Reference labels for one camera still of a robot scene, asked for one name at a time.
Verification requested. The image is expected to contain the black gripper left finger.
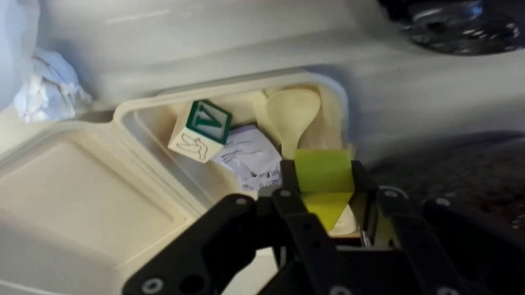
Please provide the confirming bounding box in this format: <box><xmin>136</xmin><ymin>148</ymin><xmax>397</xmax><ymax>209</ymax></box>
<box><xmin>122</xmin><ymin>161</ymin><xmax>351</xmax><ymax>295</ymax></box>

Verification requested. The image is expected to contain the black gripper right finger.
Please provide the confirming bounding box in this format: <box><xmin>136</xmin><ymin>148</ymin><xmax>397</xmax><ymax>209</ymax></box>
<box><xmin>351</xmin><ymin>161</ymin><xmax>525</xmax><ymax>295</ymax></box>

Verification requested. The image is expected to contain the green letter wooden cube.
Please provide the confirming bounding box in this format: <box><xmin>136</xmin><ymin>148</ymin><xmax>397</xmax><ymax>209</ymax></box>
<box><xmin>168</xmin><ymin>99</ymin><xmax>235</xmax><ymax>164</ymax></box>

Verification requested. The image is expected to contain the cream paper takeaway box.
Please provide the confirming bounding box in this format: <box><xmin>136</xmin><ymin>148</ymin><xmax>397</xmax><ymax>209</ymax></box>
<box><xmin>0</xmin><ymin>71</ymin><xmax>358</xmax><ymax>295</ymax></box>

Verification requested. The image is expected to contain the crumpled white paper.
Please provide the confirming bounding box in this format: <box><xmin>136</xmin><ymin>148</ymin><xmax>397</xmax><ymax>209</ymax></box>
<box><xmin>13</xmin><ymin>48</ymin><xmax>95</xmax><ymax>125</ymax></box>

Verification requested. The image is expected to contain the white printed paper sachet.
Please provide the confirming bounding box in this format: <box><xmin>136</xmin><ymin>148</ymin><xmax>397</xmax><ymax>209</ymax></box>
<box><xmin>212</xmin><ymin>123</ymin><xmax>284</xmax><ymax>194</ymax></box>

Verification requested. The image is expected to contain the wooden spoon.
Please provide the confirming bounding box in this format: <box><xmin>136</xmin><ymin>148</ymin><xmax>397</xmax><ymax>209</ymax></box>
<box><xmin>266</xmin><ymin>87</ymin><xmax>323</xmax><ymax>156</ymax></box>

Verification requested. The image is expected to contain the white folded plastic bag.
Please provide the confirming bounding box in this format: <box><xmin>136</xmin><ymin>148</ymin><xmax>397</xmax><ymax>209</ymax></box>
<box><xmin>0</xmin><ymin>0</ymin><xmax>41</xmax><ymax>114</ymax></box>

